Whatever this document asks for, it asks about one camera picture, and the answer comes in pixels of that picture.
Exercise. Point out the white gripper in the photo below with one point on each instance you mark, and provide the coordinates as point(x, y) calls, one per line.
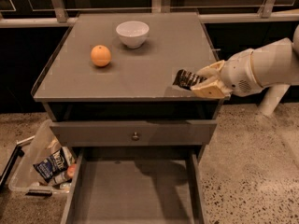
point(239, 74)

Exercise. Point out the black rxbar chocolate bar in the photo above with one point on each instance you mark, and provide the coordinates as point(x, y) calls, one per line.
point(185, 79)

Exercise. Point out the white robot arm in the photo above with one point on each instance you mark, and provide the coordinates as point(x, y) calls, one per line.
point(276, 63)

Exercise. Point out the grey top drawer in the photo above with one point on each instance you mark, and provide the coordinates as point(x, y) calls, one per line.
point(119, 133)

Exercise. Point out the metal drawer knob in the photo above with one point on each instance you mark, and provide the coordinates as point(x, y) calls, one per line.
point(135, 136)

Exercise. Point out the grey drawer cabinet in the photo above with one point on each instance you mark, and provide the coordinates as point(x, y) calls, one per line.
point(138, 83)

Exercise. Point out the open grey middle drawer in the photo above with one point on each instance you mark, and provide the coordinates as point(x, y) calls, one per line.
point(135, 185)

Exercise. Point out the white ceramic bowl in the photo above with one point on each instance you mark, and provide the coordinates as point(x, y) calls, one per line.
point(133, 33)

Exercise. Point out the orange fruit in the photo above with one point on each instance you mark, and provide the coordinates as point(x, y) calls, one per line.
point(100, 56)

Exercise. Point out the red apple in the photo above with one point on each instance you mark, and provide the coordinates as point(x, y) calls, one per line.
point(71, 170)

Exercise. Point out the blue kettle chips bag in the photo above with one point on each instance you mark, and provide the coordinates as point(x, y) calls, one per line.
point(54, 164)

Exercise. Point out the clear plastic storage bin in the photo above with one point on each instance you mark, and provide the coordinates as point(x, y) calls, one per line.
point(26, 179)

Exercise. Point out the white diagonal post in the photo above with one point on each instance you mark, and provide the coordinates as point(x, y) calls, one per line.
point(272, 98)

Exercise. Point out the metal railing frame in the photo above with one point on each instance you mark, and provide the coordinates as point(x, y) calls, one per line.
point(61, 13)

